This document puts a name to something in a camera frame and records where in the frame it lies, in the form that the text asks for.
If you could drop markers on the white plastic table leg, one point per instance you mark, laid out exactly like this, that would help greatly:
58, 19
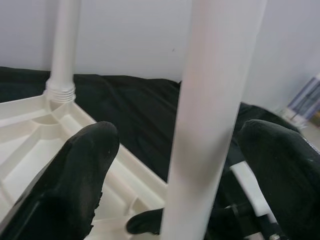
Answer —
212, 112
65, 50

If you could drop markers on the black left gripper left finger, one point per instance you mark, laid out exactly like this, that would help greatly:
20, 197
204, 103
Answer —
62, 180

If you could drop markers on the white plastic table top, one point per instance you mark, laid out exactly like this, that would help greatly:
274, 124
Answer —
37, 130

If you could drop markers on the black fabric table cover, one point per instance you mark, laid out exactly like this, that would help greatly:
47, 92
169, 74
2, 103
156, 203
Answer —
137, 112

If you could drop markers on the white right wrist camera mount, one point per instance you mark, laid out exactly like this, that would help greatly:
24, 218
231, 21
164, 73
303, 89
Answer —
250, 185

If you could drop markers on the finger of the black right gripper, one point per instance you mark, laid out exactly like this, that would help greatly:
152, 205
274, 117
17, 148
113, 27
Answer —
145, 222

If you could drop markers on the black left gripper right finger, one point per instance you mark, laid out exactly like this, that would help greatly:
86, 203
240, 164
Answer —
282, 180

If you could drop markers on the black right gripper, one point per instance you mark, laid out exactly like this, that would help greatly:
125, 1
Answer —
225, 222

